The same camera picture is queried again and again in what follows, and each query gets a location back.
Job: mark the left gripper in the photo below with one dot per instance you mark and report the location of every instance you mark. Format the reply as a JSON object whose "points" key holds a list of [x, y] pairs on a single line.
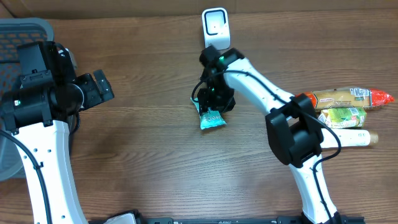
{"points": [[96, 95]]}

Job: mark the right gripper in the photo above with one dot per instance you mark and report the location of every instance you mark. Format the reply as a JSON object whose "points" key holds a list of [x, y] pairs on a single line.
{"points": [[209, 103]]}

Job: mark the teal wet wipes packet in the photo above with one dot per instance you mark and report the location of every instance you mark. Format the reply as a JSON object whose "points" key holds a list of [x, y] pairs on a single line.
{"points": [[211, 119]]}

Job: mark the green snack packet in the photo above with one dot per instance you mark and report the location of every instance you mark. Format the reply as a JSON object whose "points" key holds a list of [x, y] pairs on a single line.
{"points": [[341, 118]]}

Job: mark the white cream tube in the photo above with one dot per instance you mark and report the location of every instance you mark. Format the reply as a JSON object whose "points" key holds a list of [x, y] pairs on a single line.
{"points": [[349, 138]]}

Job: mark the orange spaghetti packet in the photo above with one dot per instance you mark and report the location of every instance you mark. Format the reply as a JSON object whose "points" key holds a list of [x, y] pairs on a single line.
{"points": [[349, 97]]}

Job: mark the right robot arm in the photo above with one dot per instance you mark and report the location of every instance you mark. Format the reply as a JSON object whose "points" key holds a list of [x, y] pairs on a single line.
{"points": [[294, 134]]}

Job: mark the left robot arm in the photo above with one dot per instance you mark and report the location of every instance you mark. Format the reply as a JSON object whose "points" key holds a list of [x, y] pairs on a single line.
{"points": [[36, 121]]}

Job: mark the white barcode scanner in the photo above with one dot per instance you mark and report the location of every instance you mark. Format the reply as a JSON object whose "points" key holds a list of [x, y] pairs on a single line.
{"points": [[215, 25]]}

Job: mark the grey plastic basket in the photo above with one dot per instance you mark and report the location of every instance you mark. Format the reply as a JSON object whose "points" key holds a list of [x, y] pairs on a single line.
{"points": [[15, 32]]}

